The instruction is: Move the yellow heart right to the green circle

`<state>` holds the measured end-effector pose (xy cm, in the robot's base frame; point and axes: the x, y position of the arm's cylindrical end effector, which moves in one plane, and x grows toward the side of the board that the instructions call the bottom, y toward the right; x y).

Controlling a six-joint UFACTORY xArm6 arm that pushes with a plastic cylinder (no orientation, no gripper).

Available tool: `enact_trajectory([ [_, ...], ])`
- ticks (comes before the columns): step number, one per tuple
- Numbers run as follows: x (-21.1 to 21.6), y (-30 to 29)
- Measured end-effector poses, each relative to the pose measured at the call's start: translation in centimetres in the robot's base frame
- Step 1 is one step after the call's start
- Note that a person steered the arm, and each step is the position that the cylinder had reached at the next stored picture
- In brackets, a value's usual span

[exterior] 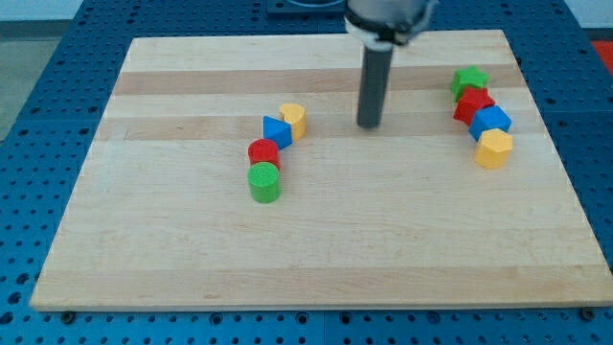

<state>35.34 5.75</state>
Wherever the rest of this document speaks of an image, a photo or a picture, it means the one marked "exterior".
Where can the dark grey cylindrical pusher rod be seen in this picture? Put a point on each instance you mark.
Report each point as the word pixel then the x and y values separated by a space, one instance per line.
pixel 375 71

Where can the yellow heart block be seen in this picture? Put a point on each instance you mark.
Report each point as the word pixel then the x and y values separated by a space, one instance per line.
pixel 295 115

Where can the green star block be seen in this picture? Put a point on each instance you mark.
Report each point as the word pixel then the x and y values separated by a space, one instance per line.
pixel 471 76

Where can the red star block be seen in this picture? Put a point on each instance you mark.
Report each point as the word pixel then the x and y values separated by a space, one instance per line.
pixel 472 100

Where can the blue triangle block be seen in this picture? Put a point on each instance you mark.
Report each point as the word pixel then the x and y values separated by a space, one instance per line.
pixel 278 131

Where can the blue cube block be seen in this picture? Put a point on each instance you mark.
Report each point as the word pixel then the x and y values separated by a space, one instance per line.
pixel 489 118

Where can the red cylinder block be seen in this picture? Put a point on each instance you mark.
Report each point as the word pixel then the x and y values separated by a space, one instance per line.
pixel 264 150

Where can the yellow hexagon block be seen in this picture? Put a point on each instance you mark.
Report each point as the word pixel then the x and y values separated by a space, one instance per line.
pixel 493 149

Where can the green cylinder block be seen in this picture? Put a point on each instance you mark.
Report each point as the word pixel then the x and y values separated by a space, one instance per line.
pixel 264 182

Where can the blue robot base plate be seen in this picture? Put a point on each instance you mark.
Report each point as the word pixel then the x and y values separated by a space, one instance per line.
pixel 304 8

